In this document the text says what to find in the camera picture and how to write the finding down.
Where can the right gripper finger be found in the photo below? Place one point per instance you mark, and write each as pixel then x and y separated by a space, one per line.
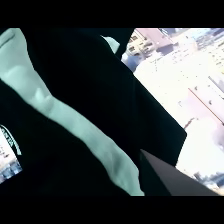
pixel 170 181

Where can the black garment with white trim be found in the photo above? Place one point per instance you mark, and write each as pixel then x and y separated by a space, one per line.
pixel 83 83

